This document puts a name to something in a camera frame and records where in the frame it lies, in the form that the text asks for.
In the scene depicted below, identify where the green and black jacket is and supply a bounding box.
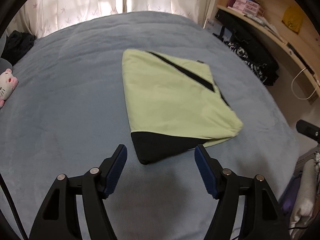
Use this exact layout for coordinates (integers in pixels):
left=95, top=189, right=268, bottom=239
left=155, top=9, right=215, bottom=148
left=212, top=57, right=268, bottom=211
left=122, top=49, right=243, bottom=165

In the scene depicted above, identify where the black clothes pile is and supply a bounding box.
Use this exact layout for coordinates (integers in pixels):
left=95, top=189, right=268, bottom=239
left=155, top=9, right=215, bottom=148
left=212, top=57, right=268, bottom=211
left=1, top=30, right=36, bottom=66

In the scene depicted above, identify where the yellow paper note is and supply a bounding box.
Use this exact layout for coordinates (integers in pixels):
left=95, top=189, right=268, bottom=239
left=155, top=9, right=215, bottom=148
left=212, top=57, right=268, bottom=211
left=281, top=6, right=303, bottom=34

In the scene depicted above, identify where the black white patterned garment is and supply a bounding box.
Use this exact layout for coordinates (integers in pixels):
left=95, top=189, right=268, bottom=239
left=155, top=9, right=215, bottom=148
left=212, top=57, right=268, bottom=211
left=218, top=25, right=279, bottom=86

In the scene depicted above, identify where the wooden shelf unit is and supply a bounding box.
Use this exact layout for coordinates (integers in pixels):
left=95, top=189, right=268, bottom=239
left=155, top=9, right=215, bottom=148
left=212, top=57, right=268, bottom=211
left=216, top=0, right=319, bottom=104

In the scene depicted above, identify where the pink boxes stack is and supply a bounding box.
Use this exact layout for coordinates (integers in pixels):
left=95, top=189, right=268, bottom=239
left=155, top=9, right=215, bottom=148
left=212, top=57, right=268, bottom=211
left=227, top=0, right=265, bottom=17

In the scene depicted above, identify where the pink white cat plush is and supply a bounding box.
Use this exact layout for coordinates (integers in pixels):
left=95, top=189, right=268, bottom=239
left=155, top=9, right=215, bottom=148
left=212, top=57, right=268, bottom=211
left=0, top=68, right=18, bottom=108

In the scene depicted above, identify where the grey pillow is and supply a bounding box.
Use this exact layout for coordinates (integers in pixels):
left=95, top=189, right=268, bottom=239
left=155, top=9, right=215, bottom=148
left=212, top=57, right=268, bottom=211
left=0, top=33, right=12, bottom=73

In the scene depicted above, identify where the white floral curtain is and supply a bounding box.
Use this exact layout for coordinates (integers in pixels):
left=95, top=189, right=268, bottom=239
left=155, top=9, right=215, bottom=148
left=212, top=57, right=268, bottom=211
left=6, top=0, right=216, bottom=38

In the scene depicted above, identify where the white cable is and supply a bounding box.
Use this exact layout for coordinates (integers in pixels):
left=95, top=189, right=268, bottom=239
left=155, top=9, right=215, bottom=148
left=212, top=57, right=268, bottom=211
left=291, top=67, right=318, bottom=100

